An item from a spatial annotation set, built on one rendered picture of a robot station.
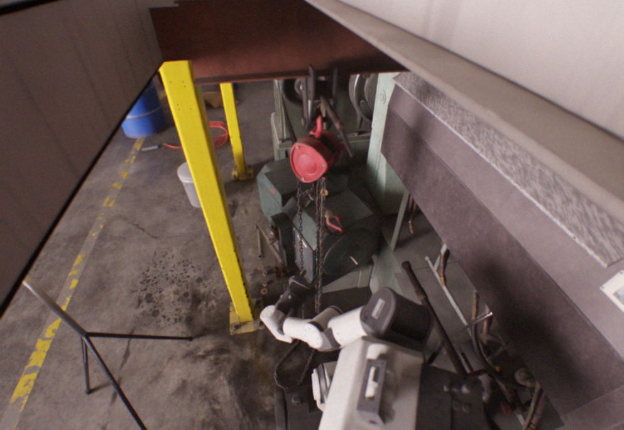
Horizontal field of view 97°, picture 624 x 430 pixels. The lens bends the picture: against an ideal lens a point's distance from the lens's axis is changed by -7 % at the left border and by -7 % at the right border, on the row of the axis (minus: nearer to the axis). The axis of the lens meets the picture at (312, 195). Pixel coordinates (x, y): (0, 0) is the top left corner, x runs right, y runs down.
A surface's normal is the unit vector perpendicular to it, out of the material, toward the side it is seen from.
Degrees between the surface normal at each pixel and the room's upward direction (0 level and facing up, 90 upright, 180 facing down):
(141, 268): 0
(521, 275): 90
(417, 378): 0
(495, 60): 90
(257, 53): 90
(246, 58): 90
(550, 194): 30
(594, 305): 78
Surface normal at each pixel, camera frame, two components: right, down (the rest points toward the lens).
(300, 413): 0.11, -0.09
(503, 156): -0.50, -0.60
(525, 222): -0.96, -0.04
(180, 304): 0.00, -0.77
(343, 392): -0.67, -0.69
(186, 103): 0.19, 0.63
